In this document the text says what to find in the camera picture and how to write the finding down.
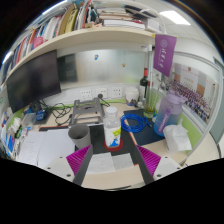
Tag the black red-edged desk mat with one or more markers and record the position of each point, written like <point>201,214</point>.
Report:
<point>96,133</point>

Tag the dark wine bottle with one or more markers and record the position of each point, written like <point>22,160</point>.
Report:
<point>144,83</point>

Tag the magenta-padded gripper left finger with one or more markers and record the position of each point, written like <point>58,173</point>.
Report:
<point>78,160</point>

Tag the clear plastic drink bottle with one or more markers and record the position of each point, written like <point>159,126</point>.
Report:
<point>112,128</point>

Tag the purple pennant banner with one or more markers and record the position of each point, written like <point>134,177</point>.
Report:
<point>164,53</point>

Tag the white wall sockets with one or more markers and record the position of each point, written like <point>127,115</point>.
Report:
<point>101,92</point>

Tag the group photo poster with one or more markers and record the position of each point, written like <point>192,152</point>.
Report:
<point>193,93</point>

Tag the grey cup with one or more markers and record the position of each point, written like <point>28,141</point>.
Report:
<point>80,136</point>

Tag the shelf unit with books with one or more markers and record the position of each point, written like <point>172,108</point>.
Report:
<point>83,25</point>

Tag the dark blue mouse pad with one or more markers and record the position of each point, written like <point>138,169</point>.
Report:
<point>146,136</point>

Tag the grey metal laptop stand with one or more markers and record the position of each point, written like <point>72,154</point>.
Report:
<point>87,111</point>

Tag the clear plastic box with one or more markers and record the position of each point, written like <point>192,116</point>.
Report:
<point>28,120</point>

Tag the grey door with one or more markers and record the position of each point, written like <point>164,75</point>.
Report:
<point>218,106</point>

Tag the white paper towel sheet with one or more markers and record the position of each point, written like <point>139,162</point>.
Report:
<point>100,163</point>

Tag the white paper sheets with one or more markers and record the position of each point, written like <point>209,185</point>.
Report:
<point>46,146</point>

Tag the black computer monitor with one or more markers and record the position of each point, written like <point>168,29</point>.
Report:
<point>33,81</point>

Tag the small grey paper towel piece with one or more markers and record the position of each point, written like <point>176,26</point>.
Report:
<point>122,161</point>

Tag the white tissue pack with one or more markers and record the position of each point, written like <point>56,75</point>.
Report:
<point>176,138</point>

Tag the green-tinted glass vase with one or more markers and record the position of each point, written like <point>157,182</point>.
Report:
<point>151,103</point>

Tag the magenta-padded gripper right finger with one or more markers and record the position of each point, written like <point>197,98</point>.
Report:
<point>150,160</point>

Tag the small blue box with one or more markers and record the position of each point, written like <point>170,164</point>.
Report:
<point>40,115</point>

